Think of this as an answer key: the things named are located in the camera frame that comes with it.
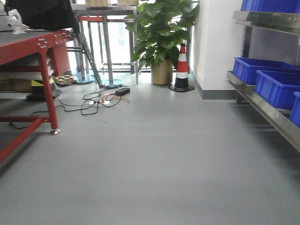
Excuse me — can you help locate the black power adapter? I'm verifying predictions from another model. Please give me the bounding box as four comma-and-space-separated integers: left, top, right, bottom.
115, 87, 130, 97

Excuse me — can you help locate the orange white traffic cone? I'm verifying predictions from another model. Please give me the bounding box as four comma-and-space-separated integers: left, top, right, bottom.
169, 44, 195, 92

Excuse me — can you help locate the white power strip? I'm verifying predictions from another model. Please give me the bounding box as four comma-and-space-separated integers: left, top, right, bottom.
89, 100, 111, 105

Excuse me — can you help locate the green potted plant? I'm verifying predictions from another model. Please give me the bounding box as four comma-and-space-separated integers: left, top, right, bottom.
126, 0, 200, 85

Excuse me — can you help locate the blue bin on rack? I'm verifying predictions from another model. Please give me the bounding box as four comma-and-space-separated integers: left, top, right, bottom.
232, 57, 300, 85

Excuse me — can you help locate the black cloth cover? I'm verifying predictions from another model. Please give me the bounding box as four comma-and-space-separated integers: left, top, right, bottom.
5, 0, 79, 33

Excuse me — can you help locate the red metal workbench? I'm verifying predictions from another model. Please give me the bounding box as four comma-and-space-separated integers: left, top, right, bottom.
0, 30, 73, 162

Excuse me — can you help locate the black floor cable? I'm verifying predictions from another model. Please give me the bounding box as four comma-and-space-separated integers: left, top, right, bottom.
9, 84, 131, 129

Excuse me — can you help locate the steel frame table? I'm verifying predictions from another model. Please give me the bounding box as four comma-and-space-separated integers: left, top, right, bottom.
71, 3, 138, 89

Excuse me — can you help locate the steel rack lower rail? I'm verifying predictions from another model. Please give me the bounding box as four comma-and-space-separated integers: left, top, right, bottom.
226, 71, 300, 150

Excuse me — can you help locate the steel rack rail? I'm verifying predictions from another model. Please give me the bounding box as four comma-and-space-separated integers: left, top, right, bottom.
232, 11, 300, 36
226, 71, 300, 150

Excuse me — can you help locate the steel rack upper rail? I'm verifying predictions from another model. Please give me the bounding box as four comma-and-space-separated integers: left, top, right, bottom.
232, 11, 300, 36

